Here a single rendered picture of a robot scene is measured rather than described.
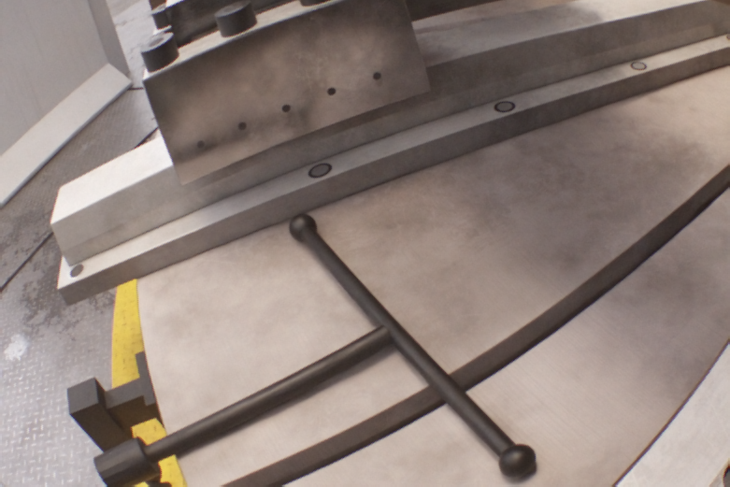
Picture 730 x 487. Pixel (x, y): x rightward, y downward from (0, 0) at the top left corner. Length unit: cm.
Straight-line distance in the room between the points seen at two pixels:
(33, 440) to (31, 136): 184
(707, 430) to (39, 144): 302
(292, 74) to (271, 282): 32
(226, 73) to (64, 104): 226
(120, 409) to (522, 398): 64
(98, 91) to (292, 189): 221
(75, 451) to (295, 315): 76
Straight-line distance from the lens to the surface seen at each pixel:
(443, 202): 118
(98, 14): 350
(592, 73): 141
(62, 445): 161
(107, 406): 113
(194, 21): 118
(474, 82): 130
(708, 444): 37
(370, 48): 112
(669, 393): 85
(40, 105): 325
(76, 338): 185
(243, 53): 109
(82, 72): 337
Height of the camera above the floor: 100
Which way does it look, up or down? 36 degrees down
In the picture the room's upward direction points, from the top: 18 degrees counter-clockwise
